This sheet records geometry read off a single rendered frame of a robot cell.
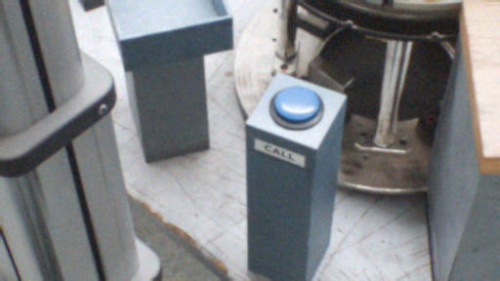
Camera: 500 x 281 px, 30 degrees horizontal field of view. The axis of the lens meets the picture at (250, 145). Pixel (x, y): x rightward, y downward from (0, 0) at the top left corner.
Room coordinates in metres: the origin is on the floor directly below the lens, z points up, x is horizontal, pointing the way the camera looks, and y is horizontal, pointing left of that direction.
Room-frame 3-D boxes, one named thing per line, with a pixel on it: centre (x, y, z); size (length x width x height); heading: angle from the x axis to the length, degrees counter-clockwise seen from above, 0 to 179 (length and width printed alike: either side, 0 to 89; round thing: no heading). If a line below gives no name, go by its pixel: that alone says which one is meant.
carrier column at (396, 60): (0.70, -0.16, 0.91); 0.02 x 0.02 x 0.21
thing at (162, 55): (0.74, 0.10, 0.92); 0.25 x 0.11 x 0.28; 16
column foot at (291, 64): (0.84, -0.05, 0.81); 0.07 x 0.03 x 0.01; 173
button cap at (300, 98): (0.55, -0.04, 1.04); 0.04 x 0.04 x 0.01
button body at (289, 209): (0.55, -0.04, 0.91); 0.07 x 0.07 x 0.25; 64
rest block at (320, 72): (0.74, -0.09, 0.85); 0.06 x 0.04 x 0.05; 46
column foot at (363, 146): (0.70, -0.16, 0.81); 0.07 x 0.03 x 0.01; 83
